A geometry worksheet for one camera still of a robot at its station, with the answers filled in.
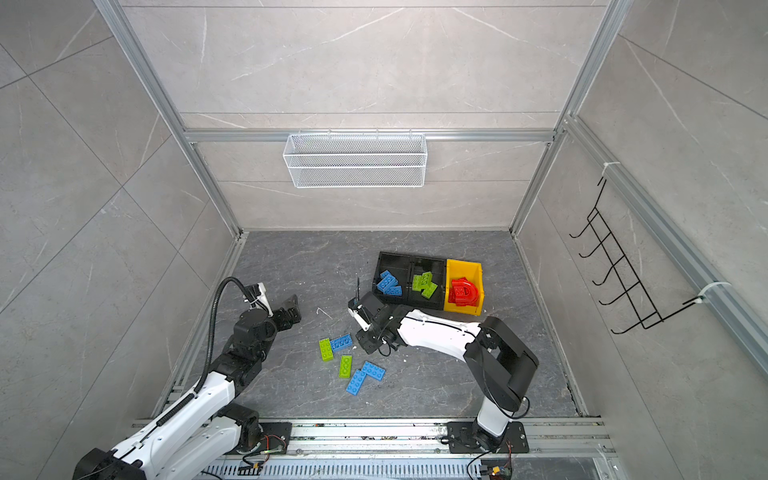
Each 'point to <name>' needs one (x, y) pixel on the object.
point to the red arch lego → (463, 293)
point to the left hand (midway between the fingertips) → (280, 294)
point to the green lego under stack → (429, 291)
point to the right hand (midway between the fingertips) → (366, 334)
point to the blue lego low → (341, 343)
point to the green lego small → (345, 369)
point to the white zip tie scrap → (322, 312)
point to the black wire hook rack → (634, 293)
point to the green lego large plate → (416, 283)
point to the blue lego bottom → (356, 382)
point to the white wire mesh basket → (355, 160)
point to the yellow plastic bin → (472, 272)
